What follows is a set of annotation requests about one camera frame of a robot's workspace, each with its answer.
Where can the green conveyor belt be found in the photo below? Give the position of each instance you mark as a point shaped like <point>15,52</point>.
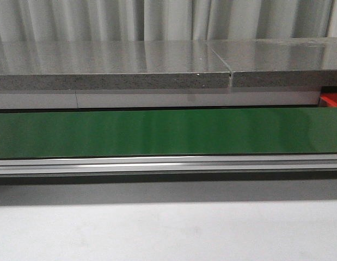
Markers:
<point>168,132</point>

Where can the white panel under slabs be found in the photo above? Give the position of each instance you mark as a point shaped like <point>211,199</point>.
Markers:
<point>152,99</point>

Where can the grey stone slab right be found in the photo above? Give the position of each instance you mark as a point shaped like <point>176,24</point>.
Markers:
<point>279,63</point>

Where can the grey stone slab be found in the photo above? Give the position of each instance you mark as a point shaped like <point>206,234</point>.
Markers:
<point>110,65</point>
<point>279,63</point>

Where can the grey stone slab left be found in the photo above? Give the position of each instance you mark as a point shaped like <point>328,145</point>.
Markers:
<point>110,65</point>

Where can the red plastic bin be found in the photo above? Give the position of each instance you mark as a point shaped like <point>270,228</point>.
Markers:
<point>328,100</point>

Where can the white pleated curtain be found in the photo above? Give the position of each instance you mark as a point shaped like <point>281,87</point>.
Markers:
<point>165,20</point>

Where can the aluminium conveyor side rail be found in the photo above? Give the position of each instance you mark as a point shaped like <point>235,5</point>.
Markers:
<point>166,164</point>

